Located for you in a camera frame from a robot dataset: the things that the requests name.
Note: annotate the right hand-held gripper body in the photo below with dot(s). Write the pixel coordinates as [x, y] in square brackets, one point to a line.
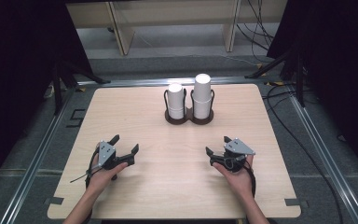
[237, 147]

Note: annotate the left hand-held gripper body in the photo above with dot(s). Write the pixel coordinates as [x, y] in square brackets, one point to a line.
[107, 154]

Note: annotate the dark brown double cup holder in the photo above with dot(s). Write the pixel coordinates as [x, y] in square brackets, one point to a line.
[189, 119]

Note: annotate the white paper cup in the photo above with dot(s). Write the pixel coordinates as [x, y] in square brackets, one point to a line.
[176, 96]

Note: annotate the person's left hand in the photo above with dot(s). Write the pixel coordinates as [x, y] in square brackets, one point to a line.
[101, 179]

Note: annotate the person's right hand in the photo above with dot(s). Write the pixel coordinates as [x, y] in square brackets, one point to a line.
[240, 182]

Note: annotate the short stack of white cups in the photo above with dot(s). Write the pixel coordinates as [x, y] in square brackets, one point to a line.
[176, 114]

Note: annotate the tall stack of white cups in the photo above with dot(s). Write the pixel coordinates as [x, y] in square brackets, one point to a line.
[202, 93]

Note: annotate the black tape strip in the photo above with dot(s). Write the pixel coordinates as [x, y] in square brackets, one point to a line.
[57, 201]
[295, 202]

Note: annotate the black tripod stand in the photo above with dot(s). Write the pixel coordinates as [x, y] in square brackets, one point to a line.
[57, 90]
[300, 84]

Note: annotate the black curtain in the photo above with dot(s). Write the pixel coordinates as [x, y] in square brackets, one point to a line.
[18, 77]
[338, 62]

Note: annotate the beige wooden furniture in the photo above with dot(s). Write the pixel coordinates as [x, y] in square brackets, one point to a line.
[174, 12]

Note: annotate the metal floor rail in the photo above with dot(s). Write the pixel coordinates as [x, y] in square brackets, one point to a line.
[326, 158]
[34, 165]

